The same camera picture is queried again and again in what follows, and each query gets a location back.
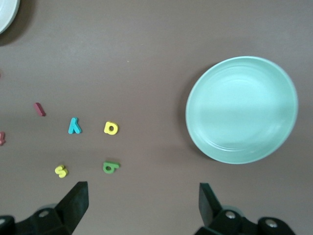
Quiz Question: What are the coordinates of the mint green plate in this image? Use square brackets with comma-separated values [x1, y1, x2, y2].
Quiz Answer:
[185, 56, 299, 165]

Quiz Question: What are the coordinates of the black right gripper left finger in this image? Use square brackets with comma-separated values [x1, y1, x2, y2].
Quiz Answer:
[0, 181, 89, 235]

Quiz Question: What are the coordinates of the dark red foam letter i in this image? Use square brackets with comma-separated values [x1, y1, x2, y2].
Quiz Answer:
[33, 102, 46, 117]

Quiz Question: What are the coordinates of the beige white plate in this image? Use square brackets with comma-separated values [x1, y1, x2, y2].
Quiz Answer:
[0, 0, 21, 35]

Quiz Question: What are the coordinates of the green foam letter b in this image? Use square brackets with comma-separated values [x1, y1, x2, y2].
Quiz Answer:
[102, 161, 121, 174]

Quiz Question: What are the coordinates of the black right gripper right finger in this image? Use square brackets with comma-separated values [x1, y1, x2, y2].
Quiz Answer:
[195, 183, 296, 235]

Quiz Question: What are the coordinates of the yellow foam letter s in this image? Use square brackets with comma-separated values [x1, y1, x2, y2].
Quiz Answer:
[54, 164, 69, 179]

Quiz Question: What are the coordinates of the yellow foam letter a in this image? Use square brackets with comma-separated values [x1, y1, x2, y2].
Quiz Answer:
[103, 121, 119, 135]

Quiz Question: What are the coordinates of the teal foam letter y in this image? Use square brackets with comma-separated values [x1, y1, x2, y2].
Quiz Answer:
[67, 117, 83, 135]

